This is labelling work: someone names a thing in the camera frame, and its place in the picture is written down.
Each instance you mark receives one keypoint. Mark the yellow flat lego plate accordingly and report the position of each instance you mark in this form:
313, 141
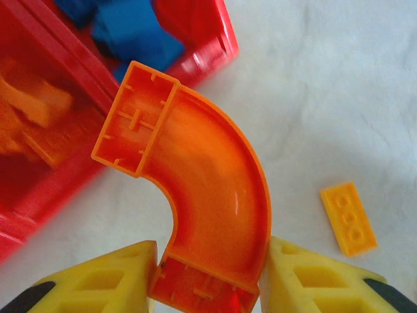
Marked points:
348, 218

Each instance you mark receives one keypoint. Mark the blue lego brick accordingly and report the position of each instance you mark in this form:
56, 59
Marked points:
137, 32
73, 11

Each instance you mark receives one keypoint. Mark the long orange lego plate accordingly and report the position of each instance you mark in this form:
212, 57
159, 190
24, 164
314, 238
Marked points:
36, 101

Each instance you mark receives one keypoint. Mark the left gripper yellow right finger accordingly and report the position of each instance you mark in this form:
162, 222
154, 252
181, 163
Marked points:
319, 287

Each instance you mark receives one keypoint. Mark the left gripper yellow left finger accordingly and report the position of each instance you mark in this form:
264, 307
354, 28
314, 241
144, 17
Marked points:
91, 287

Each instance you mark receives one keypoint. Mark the orange curved lego piece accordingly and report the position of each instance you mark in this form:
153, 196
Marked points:
211, 182

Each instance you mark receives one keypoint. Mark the red plastic bin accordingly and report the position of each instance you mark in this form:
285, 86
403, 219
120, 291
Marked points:
208, 58
32, 202

